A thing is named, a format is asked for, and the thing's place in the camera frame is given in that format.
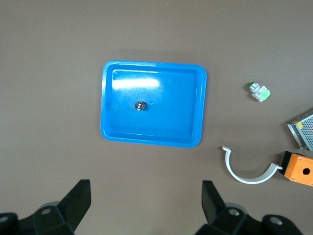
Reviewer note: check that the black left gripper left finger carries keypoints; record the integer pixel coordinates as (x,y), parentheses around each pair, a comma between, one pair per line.
(63,215)

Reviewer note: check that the large white curved clamp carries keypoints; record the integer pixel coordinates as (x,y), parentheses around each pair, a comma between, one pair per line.
(228,162)

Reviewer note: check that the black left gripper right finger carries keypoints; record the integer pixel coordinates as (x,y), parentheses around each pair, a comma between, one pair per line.
(220,218)

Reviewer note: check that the blue plastic tray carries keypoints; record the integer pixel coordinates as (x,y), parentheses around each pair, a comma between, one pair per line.
(171,117)

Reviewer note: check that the brown table mat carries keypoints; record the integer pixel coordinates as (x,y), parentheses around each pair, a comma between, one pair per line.
(49,98)

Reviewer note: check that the green push-button switch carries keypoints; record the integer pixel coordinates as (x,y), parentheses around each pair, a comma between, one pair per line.
(259,92)

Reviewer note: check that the metal mesh power supply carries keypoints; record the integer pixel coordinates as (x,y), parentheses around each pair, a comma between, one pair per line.
(305,129)

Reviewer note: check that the orange button box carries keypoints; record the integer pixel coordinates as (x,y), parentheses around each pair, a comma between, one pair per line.
(299,169)

